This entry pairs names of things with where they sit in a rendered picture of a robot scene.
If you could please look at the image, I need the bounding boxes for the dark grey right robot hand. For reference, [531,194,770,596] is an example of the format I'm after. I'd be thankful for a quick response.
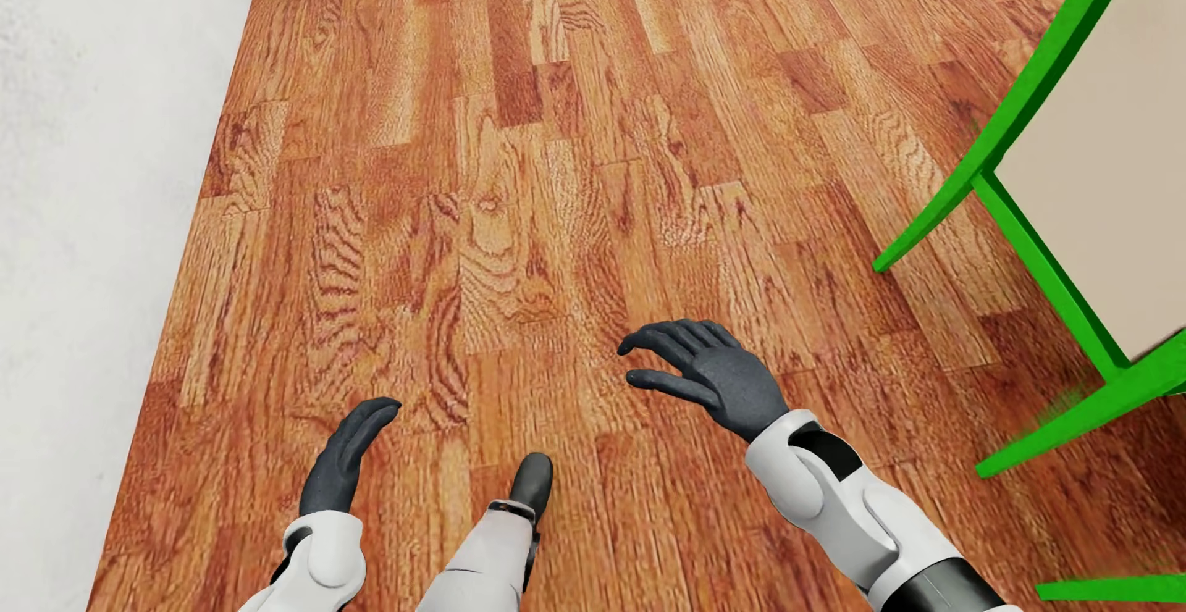
[617,319,791,445]

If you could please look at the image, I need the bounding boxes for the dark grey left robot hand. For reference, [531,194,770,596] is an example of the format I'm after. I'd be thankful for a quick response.
[298,397,403,518]

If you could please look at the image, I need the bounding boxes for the white robot leg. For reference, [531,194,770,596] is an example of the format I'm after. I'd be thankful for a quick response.
[413,505,539,612]

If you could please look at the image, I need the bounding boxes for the dark grey robot foot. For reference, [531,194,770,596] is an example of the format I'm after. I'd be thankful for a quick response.
[508,451,555,522]

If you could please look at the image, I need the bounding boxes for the green frame table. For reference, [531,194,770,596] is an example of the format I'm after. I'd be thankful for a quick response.
[871,0,1186,603]

